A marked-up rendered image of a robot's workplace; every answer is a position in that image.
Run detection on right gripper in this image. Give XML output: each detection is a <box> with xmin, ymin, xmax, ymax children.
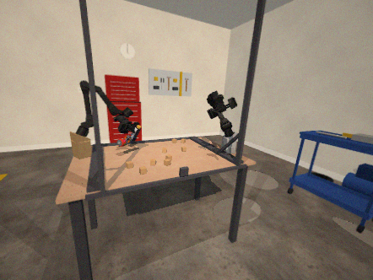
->
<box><xmin>207</xmin><ymin>97</ymin><xmax>237</xmax><ymax>119</ymax></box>

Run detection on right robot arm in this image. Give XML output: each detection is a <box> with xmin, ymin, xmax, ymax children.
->
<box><xmin>207</xmin><ymin>90</ymin><xmax>234</xmax><ymax>137</ymax></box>

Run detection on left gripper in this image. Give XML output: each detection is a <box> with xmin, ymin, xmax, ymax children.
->
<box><xmin>118</xmin><ymin>117</ymin><xmax>140</xmax><ymax>133</ymax></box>

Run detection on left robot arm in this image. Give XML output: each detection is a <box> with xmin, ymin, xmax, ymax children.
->
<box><xmin>76</xmin><ymin>81</ymin><xmax>133</xmax><ymax>137</ymax></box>

